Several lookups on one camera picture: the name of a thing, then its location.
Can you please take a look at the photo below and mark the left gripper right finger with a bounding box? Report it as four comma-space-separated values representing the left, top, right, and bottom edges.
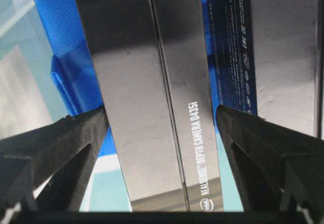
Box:
216, 105, 323, 211

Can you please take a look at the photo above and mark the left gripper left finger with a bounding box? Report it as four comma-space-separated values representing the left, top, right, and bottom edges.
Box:
1, 107, 109, 211

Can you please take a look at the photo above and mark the black realsense box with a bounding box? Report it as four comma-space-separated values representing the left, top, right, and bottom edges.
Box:
202, 0, 324, 138
74, 0, 245, 212

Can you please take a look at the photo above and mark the blue liner inside case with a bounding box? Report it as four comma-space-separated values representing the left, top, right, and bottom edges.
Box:
28, 0, 122, 159

